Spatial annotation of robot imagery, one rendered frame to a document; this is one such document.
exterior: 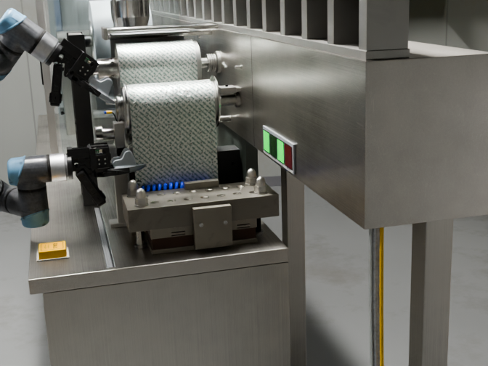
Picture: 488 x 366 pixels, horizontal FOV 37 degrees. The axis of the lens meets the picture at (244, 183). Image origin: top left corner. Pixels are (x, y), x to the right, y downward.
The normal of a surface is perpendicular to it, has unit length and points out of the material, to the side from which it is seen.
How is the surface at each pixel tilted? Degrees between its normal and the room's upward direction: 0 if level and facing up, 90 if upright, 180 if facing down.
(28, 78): 90
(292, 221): 90
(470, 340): 0
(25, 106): 90
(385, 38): 90
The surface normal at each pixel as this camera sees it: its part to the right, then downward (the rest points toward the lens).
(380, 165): 0.25, 0.25
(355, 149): -0.97, 0.10
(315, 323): -0.04, -0.96
